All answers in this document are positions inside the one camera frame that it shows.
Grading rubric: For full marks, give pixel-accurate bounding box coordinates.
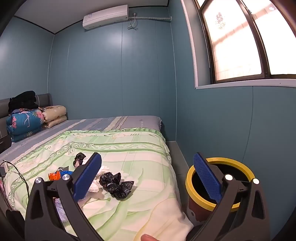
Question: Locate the grey striped bed sheet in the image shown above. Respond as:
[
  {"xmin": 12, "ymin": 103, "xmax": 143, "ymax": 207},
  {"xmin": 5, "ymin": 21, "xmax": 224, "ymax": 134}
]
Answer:
[{"xmin": 0, "ymin": 115, "xmax": 162, "ymax": 163}]

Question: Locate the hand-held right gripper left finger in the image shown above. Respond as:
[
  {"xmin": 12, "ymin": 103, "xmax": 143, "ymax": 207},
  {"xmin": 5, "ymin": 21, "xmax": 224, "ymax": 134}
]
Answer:
[{"xmin": 24, "ymin": 152, "xmax": 102, "ymax": 241}]

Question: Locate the green floral blanket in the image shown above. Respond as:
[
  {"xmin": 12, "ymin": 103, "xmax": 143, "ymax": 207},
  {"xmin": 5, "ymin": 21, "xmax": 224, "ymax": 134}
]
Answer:
[{"xmin": 3, "ymin": 129, "xmax": 195, "ymax": 241}]

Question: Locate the white air conditioner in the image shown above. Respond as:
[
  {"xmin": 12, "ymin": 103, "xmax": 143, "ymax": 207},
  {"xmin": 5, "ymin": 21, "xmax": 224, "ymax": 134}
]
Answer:
[{"xmin": 83, "ymin": 5, "xmax": 129, "ymax": 30}]

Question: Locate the white tissue roll pink band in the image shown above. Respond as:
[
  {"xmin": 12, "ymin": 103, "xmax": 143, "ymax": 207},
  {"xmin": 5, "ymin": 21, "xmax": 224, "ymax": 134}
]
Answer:
[{"xmin": 77, "ymin": 158, "xmax": 110, "ymax": 201}]

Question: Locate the small black plastic bag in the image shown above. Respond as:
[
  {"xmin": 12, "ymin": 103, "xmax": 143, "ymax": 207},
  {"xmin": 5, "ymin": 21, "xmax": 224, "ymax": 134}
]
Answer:
[{"xmin": 73, "ymin": 152, "xmax": 87, "ymax": 167}]

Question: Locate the yellow-rimmed waste bin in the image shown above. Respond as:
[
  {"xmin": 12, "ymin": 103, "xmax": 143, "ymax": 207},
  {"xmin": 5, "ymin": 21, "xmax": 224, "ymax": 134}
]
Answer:
[{"xmin": 185, "ymin": 157, "xmax": 253, "ymax": 226}]

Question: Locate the blue floral folded quilt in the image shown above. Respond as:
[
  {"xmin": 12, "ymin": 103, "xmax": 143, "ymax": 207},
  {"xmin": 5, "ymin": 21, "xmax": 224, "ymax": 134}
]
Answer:
[{"xmin": 6, "ymin": 109, "xmax": 45, "ymax": 143}]

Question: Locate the red window sticker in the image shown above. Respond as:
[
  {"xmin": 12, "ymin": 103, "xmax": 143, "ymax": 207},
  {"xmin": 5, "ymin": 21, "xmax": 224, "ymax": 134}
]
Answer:
[{"xmin": 215, "ymin": 13, "xmax": 226, "ymax": 30}]

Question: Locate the black clothing pile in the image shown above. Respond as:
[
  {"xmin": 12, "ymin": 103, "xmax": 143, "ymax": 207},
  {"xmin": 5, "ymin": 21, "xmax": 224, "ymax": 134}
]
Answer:
[{"xmin": 8, "ymin": 91, "xmax": 43, "ymax": 114}]

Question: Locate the white wrapped pipe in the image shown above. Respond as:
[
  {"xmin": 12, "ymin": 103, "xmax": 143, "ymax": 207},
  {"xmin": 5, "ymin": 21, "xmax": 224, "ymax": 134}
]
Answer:
[{"xmin": 128, "ymin": 15, "xmax": 173, "ymax": 22}]

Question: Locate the brown framed window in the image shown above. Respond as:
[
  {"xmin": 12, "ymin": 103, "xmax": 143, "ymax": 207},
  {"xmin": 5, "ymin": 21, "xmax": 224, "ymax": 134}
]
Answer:
[{"xmin": 180, "ymin": 0, "xmax": 296, "ymax": 90}]

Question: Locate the grey bed headboard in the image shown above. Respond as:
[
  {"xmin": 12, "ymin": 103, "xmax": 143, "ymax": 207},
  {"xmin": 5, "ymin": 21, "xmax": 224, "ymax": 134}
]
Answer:
[{"xmin": 0, "ymin": 93, "xmax": 54, "ymax": 127}]

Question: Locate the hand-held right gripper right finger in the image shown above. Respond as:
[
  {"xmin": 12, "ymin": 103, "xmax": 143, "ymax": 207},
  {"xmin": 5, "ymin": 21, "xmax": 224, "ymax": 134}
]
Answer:
[{"xmin": 188, "ymin": 152, "xmax": 271, "ymax": 241}]

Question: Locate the dark nightstand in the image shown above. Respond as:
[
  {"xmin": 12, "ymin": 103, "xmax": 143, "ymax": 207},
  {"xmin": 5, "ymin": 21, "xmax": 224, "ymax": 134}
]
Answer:
[{"xmin": 0, "ymin": 135, "xmax": 12, "ymax": 154}]

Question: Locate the black cable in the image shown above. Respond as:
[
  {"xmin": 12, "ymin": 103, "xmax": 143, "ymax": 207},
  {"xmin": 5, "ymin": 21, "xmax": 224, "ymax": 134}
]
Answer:
[{"xmin": 0, "ymin": 160, "xmax": 30, "ymax": 209}]

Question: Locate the white power cable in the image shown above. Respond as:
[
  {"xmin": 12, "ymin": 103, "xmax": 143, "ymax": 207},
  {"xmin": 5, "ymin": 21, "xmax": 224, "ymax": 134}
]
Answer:
[{"xmin": 127, "ymin": 17, "xmax": 139, "ymax": 30}]

